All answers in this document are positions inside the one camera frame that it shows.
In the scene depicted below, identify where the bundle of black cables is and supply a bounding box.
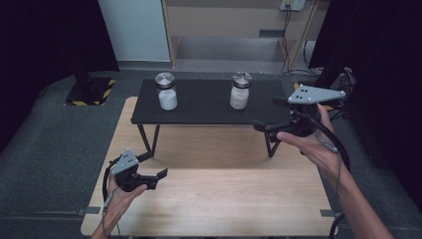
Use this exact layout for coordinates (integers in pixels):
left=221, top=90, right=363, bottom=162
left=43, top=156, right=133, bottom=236
left=329, top=67, right=357, bottom=122

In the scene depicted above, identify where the thick black gripper cable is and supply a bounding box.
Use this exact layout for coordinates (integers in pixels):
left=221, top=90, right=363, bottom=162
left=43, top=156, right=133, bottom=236
left=310, top=119, right=352, bottom=239

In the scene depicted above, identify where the white power strip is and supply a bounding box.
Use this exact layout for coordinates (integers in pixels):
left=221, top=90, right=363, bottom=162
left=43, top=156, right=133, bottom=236
left=280, top=0, right=307, bottom=12

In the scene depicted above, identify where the black curtain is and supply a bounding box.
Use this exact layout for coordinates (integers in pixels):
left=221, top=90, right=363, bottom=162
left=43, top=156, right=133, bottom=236
left=0, top=0, right=119, bottom=153
left=308, top=0, right=422, bottom=213

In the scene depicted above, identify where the thin grey cable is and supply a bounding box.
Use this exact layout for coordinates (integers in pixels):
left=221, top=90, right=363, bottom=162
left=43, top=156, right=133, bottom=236
left=315, top=133, right=343, bottom=200

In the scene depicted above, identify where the glass jar with silver lid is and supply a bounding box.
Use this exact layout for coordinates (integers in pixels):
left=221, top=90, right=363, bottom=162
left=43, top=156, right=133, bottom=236
left=229, top=71, right=253, bottom=111
left=154, top=72, right=179, bottom=112

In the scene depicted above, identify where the black and grey gripper cable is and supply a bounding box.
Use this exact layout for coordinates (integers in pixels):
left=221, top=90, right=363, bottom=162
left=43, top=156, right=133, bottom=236
left=101, top=154, right=122, bottom=239

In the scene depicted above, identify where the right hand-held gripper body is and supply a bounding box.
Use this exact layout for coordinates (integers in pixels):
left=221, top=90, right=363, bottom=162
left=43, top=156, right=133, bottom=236
left=282, top=84, right=346, bottom=137

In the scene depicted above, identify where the black tray table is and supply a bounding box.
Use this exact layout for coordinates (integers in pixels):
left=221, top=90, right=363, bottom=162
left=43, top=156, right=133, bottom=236
left=129, top=78, right=293, bottom=158

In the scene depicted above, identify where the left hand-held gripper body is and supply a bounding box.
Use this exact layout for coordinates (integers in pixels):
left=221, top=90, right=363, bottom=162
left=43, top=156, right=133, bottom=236
left=110, top=148, right=159, bottom=193

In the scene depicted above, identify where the person's right hand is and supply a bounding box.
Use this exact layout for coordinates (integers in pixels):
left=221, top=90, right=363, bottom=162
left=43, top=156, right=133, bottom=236
left=276, top=103, right=343, bottom=173

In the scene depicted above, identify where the person's left hand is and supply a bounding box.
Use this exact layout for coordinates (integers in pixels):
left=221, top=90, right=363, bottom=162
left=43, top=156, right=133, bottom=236
left=105, top=173, right=148, bottom=217

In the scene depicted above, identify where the black power cable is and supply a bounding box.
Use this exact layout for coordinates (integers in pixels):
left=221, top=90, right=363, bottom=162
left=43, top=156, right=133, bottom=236
left=281, top=6, right=321, bottom=77

